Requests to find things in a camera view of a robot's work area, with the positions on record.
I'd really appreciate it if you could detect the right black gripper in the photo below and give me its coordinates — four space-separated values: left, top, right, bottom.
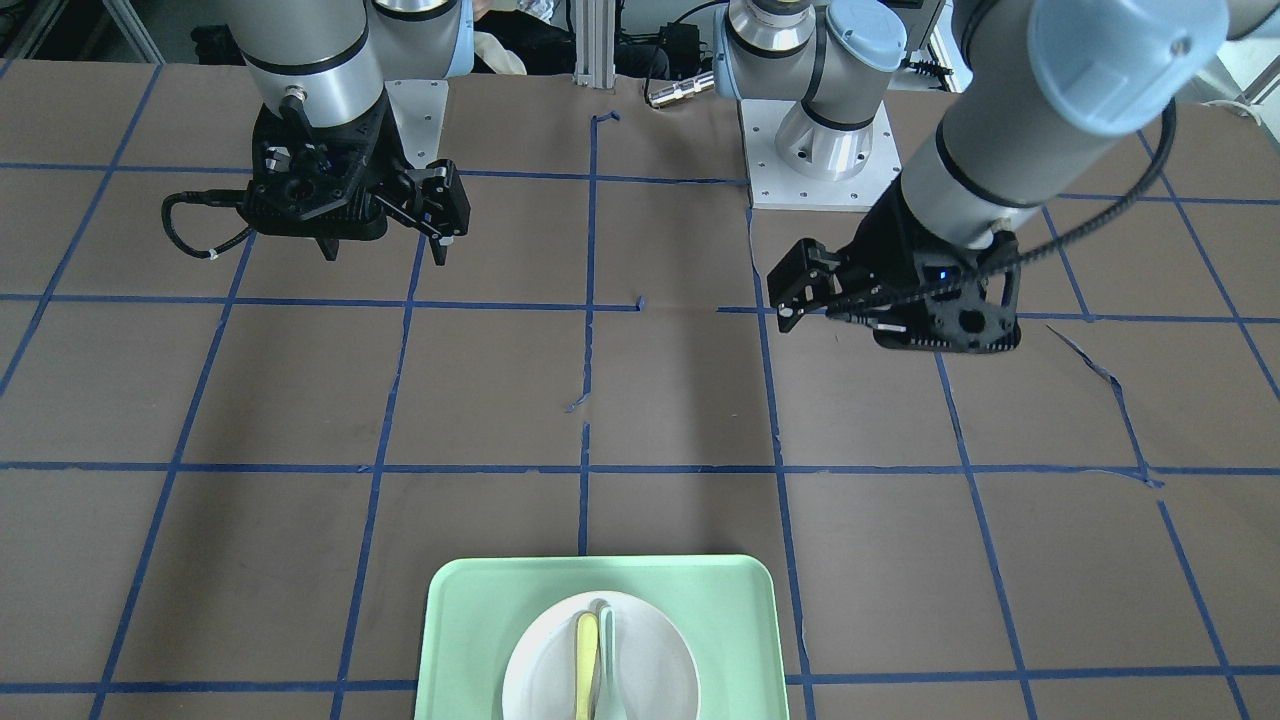
300 100 471 266

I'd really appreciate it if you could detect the light green plastic spoon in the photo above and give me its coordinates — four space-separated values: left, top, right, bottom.
593 603 628 719

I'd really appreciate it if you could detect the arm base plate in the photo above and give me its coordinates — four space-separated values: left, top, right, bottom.
385 79 449 169
739 99 902 211

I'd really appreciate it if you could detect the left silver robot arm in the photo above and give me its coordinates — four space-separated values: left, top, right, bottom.
713 1 1277 354

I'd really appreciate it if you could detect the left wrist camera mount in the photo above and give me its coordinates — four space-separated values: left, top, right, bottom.
873 231 1021 354

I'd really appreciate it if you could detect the yellow plastic fork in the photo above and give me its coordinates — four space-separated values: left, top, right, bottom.
573 611 600 720

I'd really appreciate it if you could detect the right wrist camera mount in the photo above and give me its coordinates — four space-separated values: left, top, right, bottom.
236 96 398 243

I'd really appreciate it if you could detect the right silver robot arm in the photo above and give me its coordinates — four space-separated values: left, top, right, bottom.
219 1 475 265

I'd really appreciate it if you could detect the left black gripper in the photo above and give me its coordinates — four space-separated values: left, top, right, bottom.
765 190 961 334

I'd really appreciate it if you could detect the white round plate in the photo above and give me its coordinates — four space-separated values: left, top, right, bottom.
500 591 701 719

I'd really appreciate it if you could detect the light green tray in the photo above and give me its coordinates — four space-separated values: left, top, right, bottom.
413 555 788 719

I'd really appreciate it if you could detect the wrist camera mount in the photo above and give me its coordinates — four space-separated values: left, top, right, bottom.
236 96 398 243
873 231 1021 354

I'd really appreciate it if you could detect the aluminium frame post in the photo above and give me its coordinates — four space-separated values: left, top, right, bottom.
566 0 620 94

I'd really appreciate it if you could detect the gold cylindrical tool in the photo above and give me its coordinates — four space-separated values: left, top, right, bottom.
645 72 716 110

